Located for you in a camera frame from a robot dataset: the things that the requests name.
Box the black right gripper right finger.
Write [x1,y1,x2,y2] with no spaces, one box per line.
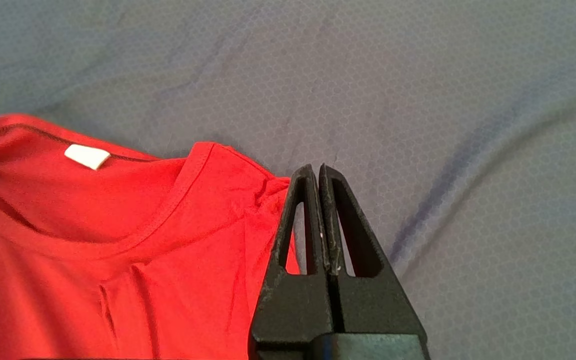
[319,163,429,346]

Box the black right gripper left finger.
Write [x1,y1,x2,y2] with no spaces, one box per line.
[248,164,336,360]

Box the red printed t-shirt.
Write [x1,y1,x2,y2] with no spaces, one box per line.
[0,114,301,360]

